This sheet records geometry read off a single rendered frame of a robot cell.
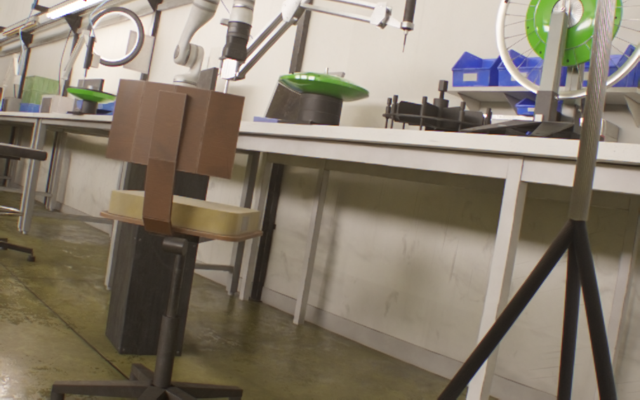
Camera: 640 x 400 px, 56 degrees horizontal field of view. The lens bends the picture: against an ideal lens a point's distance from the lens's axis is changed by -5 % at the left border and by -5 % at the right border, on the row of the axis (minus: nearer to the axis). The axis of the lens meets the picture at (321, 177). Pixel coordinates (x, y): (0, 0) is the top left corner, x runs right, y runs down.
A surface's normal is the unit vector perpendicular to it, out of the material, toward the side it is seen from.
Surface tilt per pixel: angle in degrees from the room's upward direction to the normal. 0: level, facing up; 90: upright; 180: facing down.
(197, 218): 90
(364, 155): 90
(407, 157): 90
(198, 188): 90
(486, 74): 100
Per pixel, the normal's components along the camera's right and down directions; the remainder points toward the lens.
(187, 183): 0.52, 0.07
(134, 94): -0.39, -0.08
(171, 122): -0.11, 0.01
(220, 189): -0.75, -0.14
